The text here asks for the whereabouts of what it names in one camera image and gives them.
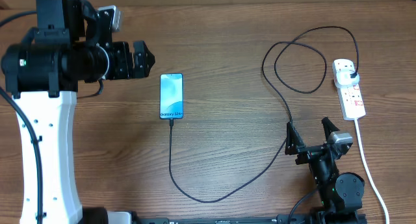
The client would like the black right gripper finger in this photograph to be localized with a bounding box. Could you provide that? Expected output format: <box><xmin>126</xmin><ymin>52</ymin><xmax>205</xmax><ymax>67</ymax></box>
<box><xmin>285</xmin><ymin>121</ymin><xmax>306</xmax><ymax>155</ymax></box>
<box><xmin>321</xmin><ymin>117</ymin><xmax>339</xmax><ymax>140</ymax></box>

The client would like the blue Galaxy S24+ smartphone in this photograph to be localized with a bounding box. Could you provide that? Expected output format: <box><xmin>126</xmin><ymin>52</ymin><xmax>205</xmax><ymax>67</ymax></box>
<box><xmin>159</xmin><ymin>73</ymin><xmax>184</xmax><ymax>119</ymax></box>

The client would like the black USB charging cable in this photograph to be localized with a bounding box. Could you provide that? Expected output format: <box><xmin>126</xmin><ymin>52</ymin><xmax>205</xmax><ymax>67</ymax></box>
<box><xmin>168</xmin><ymin>25</ymin><xmax>360</xmax><ymax>204</ymax></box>

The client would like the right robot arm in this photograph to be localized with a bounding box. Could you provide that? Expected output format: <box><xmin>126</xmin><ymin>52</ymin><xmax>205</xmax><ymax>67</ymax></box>
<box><xmin>277</xmin><ymin>117</ymin><xmax>367</xmax><ymax>223</ymax></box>

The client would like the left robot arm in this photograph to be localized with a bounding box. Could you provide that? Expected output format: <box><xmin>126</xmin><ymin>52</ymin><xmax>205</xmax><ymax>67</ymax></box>
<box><xmin>1</xmin><ymin>0</ymin><xmax>155</xmax><ymax>223</ymax></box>

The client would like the white charger plug adapter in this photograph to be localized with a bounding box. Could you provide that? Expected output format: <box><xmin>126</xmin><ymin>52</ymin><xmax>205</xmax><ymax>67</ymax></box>
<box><xmin>334</xmin><ymin>71</ymin><xmax>360</xmax><ymax>88</ymax></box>

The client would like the white power strip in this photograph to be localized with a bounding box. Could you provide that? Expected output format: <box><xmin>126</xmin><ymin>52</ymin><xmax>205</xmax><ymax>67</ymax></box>
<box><xmin>331</xmin><ymin>58</ymin><xmax>366</xmax><ymax>121</ymax></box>

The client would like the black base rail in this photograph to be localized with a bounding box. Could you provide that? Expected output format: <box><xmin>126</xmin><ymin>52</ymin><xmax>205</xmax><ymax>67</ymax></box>
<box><xmin>129</xmin><ymin>214</ymin><xmax>368</xmax><ymax>224</ymax></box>

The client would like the white power strip cord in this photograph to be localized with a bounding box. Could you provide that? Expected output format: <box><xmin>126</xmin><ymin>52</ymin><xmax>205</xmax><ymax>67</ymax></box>
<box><xmin>353</xmin><ymin>118</ymin><xmax>391</xmax><ymax>224</ymax></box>

